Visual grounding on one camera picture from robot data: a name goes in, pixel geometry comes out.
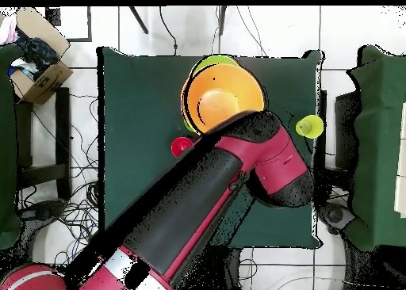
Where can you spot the large orange plastic bowl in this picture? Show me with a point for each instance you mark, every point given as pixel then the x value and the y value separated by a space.
pixel 222 90

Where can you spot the green plastic bowl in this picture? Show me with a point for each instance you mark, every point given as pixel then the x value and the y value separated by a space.
pixel 215 60

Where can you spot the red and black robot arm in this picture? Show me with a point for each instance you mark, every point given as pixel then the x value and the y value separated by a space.
pixel 276 163

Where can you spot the red plastic cup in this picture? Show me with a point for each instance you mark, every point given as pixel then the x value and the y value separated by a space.
pixel 180 144

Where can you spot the dark green tablecloth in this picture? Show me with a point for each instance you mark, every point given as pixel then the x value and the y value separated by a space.
pixel 142 128

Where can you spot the yellow plastic cup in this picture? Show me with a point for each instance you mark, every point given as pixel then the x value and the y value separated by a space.
pixel 310 126

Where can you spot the black tripod leg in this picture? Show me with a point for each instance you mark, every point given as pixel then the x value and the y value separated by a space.
pixel 222 20
pixel 138 20

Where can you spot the black equipment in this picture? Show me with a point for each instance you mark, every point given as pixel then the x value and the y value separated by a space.
pixel 334 215

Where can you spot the black wheeled base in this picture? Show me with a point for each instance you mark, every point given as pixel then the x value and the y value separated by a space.
pixel 44 210

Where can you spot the cardboard box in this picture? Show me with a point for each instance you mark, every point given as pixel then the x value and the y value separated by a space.
pixel 47 87

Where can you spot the dark green cloth cover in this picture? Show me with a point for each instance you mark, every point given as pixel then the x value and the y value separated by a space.
pixel 380 112
pixel 6 144

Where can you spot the dark blue clothing bundle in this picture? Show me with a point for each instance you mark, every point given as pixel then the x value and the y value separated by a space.
pixel 38 52

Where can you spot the pale pink cloth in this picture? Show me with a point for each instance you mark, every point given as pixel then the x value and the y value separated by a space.
pixel 8 31

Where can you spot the black metal frame stand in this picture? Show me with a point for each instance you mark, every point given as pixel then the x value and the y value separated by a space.
pixel 62 128

